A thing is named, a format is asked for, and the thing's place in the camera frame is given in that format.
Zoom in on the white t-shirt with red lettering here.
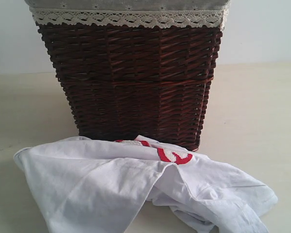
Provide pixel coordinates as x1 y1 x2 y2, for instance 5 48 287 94
14 135 278 233

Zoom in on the dark brown wicker basket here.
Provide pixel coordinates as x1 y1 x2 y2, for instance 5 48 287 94
38 23 223 150

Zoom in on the grey fabric liner lace trim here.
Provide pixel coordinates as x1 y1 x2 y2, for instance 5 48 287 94
26 0 231 29

